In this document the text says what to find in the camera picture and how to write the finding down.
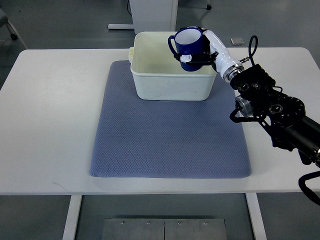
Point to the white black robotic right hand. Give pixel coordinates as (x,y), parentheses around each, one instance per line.
(215,54)

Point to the blue mug white inside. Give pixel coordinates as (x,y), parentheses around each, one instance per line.
(184,44)

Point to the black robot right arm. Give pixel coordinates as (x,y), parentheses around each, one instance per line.
(283,117)

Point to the cream plastic storage box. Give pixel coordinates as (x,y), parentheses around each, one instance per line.
(159,76)

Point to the grey floor outlet plate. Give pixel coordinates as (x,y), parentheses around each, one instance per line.
(237,41)

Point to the black caster wheel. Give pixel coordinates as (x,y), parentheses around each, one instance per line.
(208,5)

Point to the blue-grey textured mat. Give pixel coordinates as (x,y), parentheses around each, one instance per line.
(138,138)

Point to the white table right leg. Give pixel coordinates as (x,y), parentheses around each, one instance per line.
(257,224)

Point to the white table leg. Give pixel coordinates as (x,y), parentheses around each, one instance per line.
(72,218)
(257,224)

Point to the grey office chair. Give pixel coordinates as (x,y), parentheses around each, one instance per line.
(14,35)

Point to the white table left leg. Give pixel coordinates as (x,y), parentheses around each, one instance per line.
(72,218)

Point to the white cabinet pedestal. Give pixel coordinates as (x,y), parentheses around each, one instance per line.
(150,16)

